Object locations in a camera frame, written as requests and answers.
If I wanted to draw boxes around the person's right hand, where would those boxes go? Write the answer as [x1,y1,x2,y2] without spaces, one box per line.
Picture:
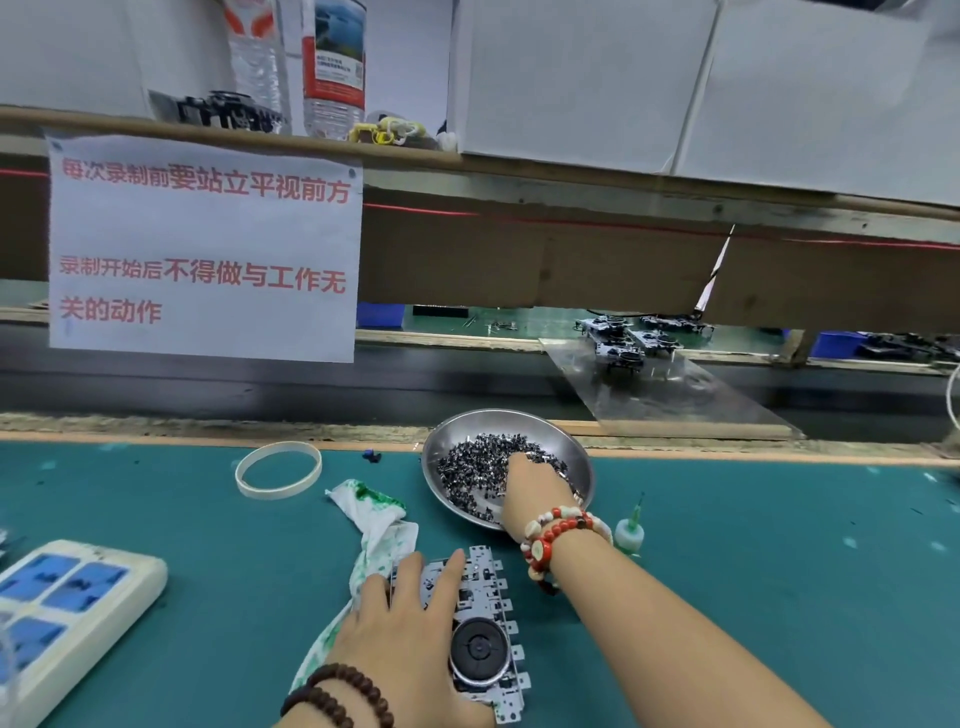
[501,448,596,545]

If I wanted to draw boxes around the person's left hand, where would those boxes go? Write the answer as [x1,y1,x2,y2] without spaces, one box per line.
[336,546,498,728]

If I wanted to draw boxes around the pile of small metal parts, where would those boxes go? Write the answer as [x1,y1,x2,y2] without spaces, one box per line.
[436,432,573,525]

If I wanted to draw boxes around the metal mechanism chassis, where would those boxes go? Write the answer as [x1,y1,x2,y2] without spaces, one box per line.
[385,543,536,726]

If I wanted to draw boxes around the green glue squeeze bottle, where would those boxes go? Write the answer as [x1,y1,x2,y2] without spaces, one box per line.
[612,493,650,561]

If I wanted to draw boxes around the round metal bowl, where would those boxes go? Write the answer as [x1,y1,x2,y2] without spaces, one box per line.
[420,406,599,533]

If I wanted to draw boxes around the finished mechanisms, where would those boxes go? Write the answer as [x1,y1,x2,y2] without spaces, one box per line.
[576,310,716,378]

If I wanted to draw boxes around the black conveyor belt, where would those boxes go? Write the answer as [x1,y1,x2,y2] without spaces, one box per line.
[0,321,960,446]

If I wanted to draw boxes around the person's right forearm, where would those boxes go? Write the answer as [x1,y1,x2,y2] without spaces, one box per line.
[546,522,836,728]

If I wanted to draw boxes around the white green-stained cloth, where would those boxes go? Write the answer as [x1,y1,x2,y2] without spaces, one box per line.
[286,477,423,693]

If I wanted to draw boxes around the clear plastic sheet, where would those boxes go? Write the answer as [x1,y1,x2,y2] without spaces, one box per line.
[541,336,806,441]

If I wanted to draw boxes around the brown cardboard panel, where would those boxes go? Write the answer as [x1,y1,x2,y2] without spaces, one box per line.
[0,165,960,336]

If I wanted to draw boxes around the blue plastic bin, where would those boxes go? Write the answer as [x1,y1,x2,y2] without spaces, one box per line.
[355,301,411,332]
[811,330,873,360]

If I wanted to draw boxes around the wooden shelf beam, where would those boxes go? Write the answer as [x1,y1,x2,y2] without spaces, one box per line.
[0,103,960,251]

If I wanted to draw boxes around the white blue power strip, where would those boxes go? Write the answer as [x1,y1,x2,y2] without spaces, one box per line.
[0,538,171,728]

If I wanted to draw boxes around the yellow plastic object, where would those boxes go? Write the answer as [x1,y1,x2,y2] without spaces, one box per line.
[348,114,440,150]

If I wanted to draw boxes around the white paper sign red text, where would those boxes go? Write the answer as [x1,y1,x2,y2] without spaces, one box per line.
[45,133,366,366]

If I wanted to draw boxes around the bottle with orange label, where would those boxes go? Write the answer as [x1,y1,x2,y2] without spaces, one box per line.
[298,0,371,143]

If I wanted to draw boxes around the dark metal device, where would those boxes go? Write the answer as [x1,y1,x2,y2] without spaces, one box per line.
[148,88,285,135]

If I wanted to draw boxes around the clear plastic bottle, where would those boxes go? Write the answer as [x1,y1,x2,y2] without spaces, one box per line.
[223,0,291,131]

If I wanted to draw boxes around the red white bead bracelet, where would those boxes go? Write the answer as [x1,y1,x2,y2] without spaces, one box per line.
[519,502,615,585]

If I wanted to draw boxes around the brown bead bracelet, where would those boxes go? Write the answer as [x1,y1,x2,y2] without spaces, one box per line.
[279,660,398,728]

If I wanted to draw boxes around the white tape ring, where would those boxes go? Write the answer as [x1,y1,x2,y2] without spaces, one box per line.
[232,438,327,503]

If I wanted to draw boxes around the red cord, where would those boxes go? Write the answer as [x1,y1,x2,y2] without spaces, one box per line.
[0,166,960,255]

